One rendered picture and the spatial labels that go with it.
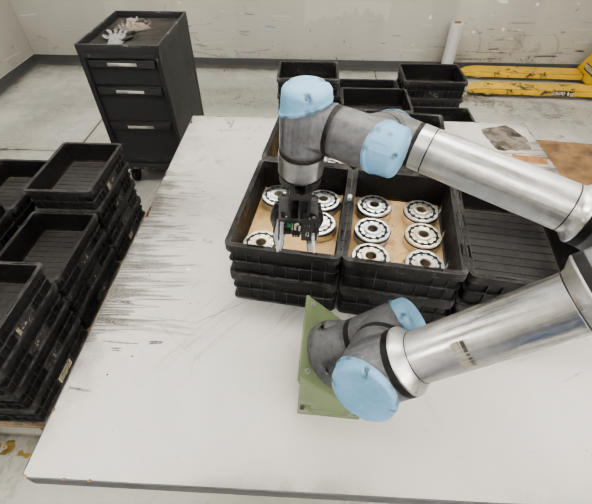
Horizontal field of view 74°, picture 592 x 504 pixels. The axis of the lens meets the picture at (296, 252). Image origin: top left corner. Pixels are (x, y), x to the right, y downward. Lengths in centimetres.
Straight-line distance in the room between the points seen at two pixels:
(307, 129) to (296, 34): 384
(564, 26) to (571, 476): 432
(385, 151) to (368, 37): 391
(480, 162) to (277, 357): 68
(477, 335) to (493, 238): 71
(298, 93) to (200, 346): 74
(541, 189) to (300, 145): 35
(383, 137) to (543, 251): 85
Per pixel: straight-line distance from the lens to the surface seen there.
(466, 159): 67
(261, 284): 110
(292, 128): 59
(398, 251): 115
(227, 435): 100
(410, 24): 446
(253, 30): 444
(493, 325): 61
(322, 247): 113
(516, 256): 127
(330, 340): 85
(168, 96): 252
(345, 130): 56
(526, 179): 67
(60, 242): 208
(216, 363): 108
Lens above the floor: 163
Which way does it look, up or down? 46 degrees down
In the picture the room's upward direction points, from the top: straight up
